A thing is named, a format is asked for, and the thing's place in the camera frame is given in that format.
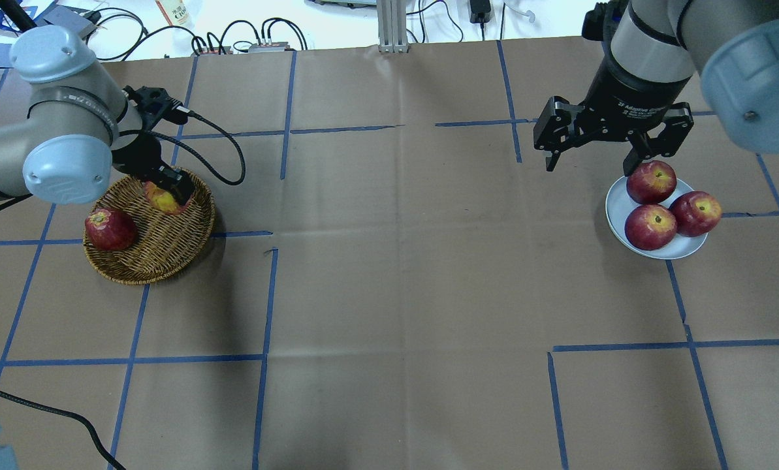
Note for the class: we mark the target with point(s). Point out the red apple on plate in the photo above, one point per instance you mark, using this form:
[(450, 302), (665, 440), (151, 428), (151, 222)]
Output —
[(652, 183)]

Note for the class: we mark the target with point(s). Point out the red apple plate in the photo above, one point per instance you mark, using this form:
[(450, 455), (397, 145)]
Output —
[(696, 213), (650, 227)]

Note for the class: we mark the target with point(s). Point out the woven wicker basket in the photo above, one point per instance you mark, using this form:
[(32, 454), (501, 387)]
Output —
[(165, 244)]

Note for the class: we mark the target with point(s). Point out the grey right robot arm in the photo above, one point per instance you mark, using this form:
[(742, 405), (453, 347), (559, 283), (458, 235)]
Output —
[(651, 49)]

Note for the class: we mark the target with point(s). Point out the dark red apple in basket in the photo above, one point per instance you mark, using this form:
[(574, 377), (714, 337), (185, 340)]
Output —
[(109, 229)]

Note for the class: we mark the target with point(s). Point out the red apple plate right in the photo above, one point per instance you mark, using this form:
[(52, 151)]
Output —
[(696, 213)]

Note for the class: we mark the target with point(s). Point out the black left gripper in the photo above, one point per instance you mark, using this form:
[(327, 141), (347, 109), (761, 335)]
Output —
[(136, 151)]

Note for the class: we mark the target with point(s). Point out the red apple near plate front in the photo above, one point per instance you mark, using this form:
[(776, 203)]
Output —
[(650, 227)]

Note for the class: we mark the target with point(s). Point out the red yellow apple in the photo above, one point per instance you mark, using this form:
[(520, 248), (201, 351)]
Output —
[(162, 200)]

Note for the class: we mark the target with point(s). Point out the aluminium frame post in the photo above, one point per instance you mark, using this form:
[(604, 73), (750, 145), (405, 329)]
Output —
[(391, 16)]

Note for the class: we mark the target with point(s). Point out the white round plate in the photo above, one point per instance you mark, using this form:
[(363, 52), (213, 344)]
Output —
[(618, 205)]

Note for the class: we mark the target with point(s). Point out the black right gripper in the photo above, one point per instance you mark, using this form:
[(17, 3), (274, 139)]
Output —
[(627, 98)]

